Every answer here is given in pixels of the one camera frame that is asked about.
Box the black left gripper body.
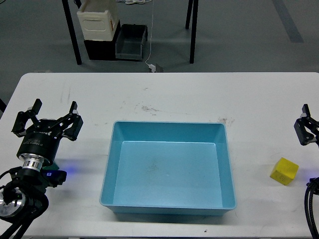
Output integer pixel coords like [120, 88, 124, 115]
[16, 119, 63, 166]

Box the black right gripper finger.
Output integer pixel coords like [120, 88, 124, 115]
[294, 104, 319, 146]

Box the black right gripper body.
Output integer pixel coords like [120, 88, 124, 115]
[315, 128, 319, 146]

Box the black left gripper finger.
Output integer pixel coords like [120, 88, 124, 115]
[50, 101, 83, 141]
[11, 99, 42, 137]

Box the yellow cube block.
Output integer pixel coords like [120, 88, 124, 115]
[270, 157, 299, 186]

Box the green cube block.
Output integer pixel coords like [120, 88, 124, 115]
[50, 161, 59, 170]

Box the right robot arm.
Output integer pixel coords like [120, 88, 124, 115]
[294, 104, 319, 239]

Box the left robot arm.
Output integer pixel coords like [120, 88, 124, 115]
[0, 99, 83, 239]

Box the black box under crate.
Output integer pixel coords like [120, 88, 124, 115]
[84, 22, 121, 61]

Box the grey plastic bin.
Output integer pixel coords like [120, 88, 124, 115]
[115, 24, 148, 61]

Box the white power adapter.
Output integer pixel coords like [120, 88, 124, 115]
[148, 64, 156, 73]

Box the light blue plastic tray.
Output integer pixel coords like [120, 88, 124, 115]
[100, 121, 237, 216]

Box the cream plastic crate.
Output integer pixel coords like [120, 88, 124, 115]
[77, 0, 119, 41]

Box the black table leg left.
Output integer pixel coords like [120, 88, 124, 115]
[62, 0, 82, 65]

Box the black table leg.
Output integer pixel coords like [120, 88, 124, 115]
[185, 0, 199, 64]
[62, 0, 82, 65]

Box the black table leg right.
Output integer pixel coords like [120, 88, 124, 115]
[185, 0, 199, 64]

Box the white hanging cable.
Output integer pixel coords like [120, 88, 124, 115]
[145, 0, 154, 66]

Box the white coiled cable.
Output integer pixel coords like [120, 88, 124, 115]
[116, 0, 153, 5]

